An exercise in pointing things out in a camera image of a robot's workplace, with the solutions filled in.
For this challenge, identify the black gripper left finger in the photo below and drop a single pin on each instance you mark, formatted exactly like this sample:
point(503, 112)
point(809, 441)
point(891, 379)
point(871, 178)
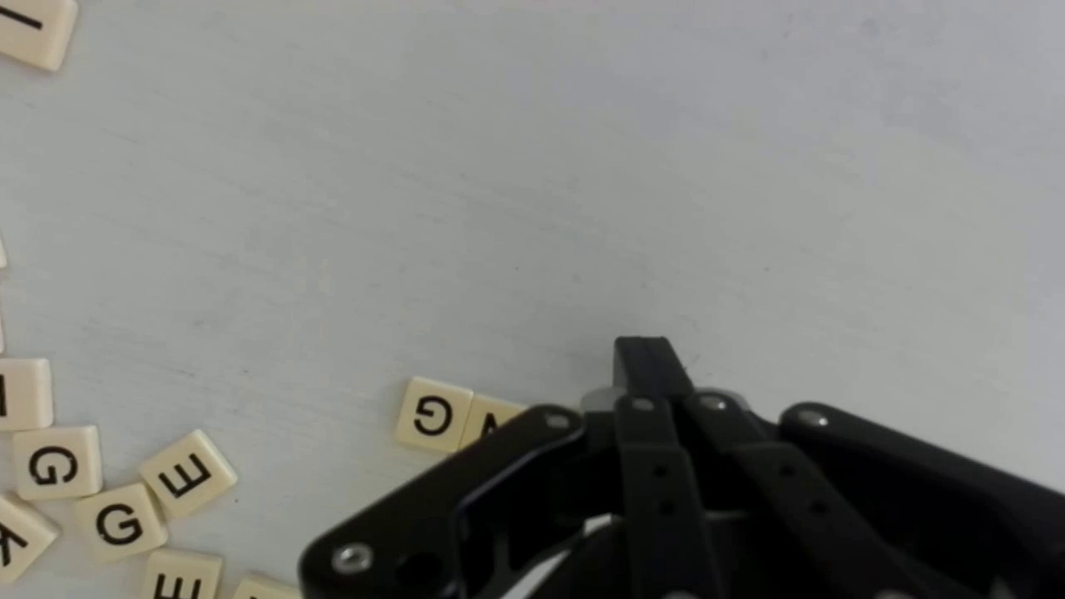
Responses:
point(654, 479)

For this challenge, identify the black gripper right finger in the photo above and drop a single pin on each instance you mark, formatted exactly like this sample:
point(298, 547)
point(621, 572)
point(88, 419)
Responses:
point(843, 522)

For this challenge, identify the cream letter G tile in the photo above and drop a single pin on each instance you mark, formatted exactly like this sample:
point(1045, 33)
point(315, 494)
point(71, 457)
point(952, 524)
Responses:
point(120, 522)
point(433, 414)
point(54, 463)

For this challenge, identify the cream letter A tile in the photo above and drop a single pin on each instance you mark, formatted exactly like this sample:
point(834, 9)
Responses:
point(263, 586)

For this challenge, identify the cream letter E tile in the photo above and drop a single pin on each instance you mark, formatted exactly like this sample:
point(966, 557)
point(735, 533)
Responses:
point(189, 479)
point(180, 579)

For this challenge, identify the cream letter I tile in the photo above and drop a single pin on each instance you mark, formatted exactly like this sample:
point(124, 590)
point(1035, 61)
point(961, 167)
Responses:
point(34, 33)

